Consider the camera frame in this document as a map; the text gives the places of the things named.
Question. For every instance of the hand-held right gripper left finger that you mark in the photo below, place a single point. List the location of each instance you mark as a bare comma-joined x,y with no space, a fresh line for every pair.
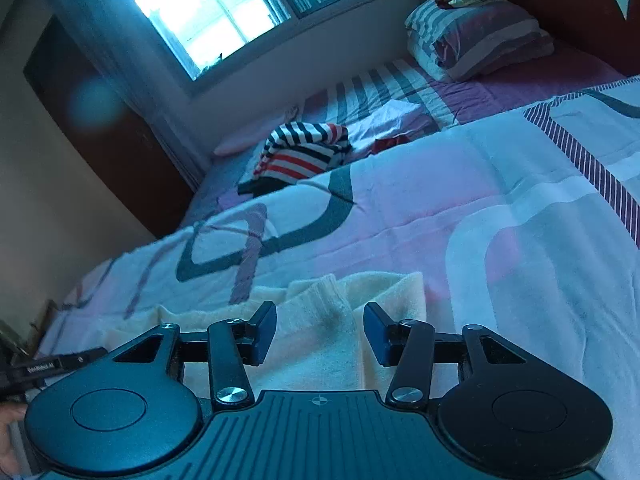
265,332

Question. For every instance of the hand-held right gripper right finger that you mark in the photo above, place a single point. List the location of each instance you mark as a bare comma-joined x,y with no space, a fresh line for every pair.
377,335

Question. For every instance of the cream knit sweater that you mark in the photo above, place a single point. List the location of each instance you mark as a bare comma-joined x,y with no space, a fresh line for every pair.
320,320

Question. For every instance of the person's left hand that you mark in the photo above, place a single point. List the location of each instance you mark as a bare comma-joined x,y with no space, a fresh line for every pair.
9,440

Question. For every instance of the wooden furniture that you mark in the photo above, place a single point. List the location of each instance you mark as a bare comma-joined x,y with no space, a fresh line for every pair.
15,330

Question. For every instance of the pink and blue patterned blanket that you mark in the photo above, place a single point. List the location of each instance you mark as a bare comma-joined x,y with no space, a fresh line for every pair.
425,200

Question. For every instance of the striped garment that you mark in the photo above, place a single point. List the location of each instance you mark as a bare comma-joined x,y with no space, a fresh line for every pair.
300,155

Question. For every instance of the red cloth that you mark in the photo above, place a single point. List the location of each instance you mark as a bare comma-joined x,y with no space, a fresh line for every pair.
387,144

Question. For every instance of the white cloth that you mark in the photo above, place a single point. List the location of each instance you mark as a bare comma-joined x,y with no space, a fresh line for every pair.
395,117

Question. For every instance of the dark wooden wardrobe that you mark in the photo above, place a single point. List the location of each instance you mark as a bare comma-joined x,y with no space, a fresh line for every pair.
100,150

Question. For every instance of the striped bed sheet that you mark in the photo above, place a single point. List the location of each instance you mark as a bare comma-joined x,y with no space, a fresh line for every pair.
380,85

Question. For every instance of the grey curtain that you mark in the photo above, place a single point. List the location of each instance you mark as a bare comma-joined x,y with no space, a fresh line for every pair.
112,55

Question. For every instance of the striped pillow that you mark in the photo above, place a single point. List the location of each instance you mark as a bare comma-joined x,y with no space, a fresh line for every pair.
490,35

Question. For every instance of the window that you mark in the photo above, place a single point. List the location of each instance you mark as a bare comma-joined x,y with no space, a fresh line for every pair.
200,5

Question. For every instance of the red and white headboard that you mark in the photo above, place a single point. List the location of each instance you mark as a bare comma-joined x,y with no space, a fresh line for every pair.
565,5

